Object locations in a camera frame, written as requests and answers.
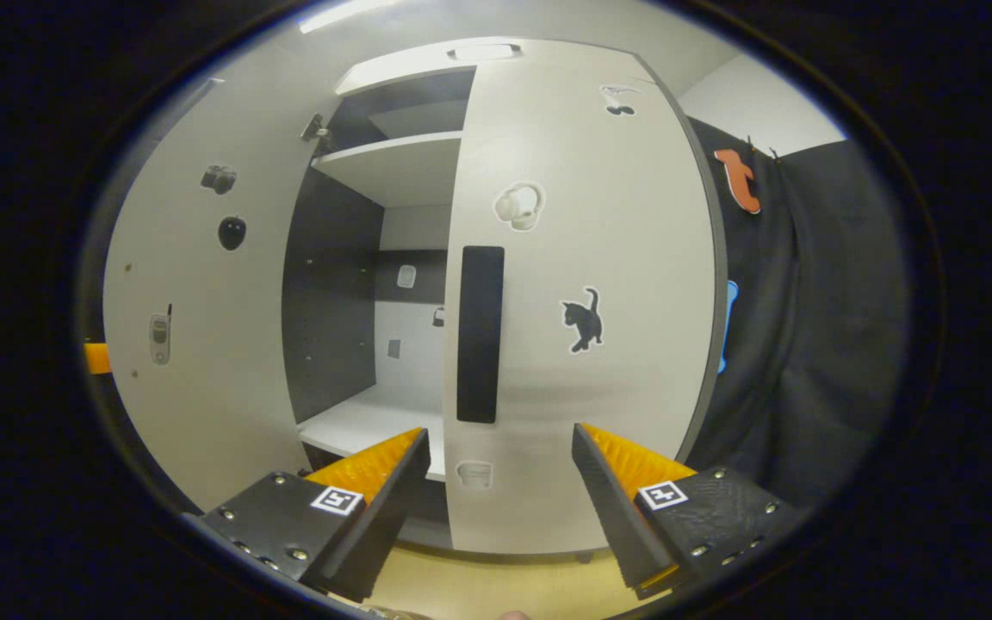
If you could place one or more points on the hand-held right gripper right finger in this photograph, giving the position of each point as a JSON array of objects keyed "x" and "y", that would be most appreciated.
[{"x": 608, "y": 517}]

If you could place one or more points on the white and grey cabinet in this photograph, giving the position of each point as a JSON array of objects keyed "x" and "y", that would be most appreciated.
[{"x": 332, "y": 301}]

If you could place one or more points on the metal door hinge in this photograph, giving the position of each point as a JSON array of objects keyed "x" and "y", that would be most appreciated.
[{"x": 315, "y": 129}]

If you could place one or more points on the white cabinet door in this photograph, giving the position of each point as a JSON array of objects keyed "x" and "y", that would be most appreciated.
[
  {"x": 203, "y": 413},
  {"x": 634, "y": 387}
]

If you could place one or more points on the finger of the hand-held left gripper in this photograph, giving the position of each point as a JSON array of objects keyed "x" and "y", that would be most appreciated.
[{"x": 97, "y": 358}]

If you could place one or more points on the black backdrop cloth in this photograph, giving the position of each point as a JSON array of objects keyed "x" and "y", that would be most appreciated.
[{"x": 823, "y": 344}]

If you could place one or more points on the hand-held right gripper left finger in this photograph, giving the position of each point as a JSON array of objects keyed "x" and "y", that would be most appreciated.
[{"x": 384, "y": 525}]

